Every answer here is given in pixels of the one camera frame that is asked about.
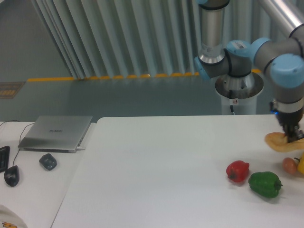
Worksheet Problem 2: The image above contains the black keyboard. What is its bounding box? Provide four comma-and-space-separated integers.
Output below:
0, 146, 10, 173

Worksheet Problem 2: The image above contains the brown egg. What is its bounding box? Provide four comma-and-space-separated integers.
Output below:
282, 158, 297, 175

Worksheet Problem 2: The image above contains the black computer mouse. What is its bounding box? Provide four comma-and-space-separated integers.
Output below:
4, 165, 19, 187

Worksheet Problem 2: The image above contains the silver closed laptop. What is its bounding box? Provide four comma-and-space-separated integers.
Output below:
18, 115, 92, 153

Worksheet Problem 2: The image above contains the green bell pepper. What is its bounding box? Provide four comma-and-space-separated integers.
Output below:
248, 171, 283, 198

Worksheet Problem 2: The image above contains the black mouse cable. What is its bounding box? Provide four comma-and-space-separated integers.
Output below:
0, 120, 36, 167

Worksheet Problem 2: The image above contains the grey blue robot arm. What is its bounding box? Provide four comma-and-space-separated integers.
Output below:
195, 0, 304, 143

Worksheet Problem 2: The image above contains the yellow bell pepper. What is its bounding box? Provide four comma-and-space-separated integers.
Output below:
294, 154, 304, 174

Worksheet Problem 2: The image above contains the red bell pepper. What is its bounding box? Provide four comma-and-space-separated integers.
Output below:
226, 160, 250, 183

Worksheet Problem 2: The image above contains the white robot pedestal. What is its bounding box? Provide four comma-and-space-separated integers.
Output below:
215, 73, 264, 115

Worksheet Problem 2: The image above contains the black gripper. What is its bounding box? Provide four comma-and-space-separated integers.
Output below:
269, 100, 304, 143

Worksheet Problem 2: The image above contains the golden triangular bread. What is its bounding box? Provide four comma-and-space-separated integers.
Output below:
265, 132, 304, 152

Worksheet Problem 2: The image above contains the small dark grey case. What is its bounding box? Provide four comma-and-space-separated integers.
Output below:
39, 153, 57, 171

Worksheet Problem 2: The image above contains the black base cable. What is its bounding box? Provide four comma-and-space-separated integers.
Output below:
228, 89, 236, 115

